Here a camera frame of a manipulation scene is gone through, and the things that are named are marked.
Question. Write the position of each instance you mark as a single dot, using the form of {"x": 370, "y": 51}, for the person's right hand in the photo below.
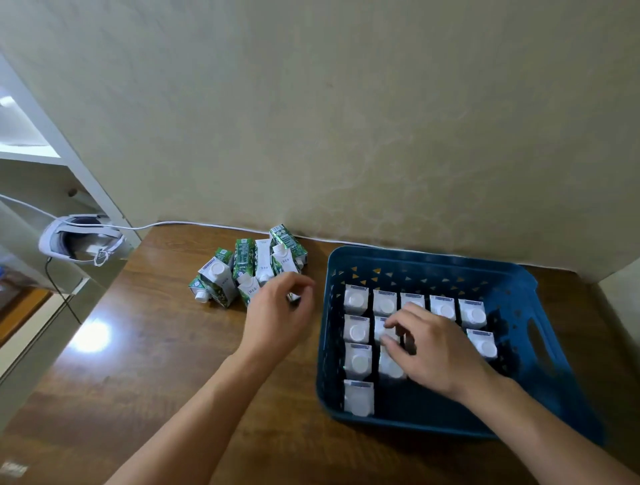
{"x": 440, "y": 357}

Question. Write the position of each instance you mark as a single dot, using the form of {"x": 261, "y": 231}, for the person's left hand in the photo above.
{"x": 270, "y": 325}

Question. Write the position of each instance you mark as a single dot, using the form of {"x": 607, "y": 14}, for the person's right middle finger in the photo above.
{"x": 415, "y": 311}

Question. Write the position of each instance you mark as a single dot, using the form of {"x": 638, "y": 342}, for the person's left thumb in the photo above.
{"x": 306, "y": 307}

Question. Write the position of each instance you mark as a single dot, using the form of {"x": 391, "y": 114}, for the person's right thumb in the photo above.
{"x": 394, "y": 358}

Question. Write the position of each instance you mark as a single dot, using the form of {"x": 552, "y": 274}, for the white-capped drink carton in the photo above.
{"x": 380, "y": 325}

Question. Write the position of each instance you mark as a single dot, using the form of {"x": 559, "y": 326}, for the person's right forearm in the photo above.
{"x": 540, "y": 434}

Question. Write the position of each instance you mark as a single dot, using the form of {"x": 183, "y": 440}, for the person's left forearm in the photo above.
{"x": 190, "y": 424}

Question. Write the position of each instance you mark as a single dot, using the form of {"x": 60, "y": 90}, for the rows of white-capped cartons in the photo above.
{"x": 357, "y": 362}

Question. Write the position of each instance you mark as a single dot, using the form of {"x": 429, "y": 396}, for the pile of green milk cartons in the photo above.
{"x": 220, "y": 282}

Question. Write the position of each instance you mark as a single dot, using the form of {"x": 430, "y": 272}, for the blue plastic basket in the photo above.
{"x": 520, "y": 320}

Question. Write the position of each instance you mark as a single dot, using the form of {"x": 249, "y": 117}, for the white headset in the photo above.
{"x": 55, "y": 240}

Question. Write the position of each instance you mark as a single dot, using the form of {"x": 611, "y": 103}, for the white shelf unit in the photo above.
{"x": 55, "y": 150}

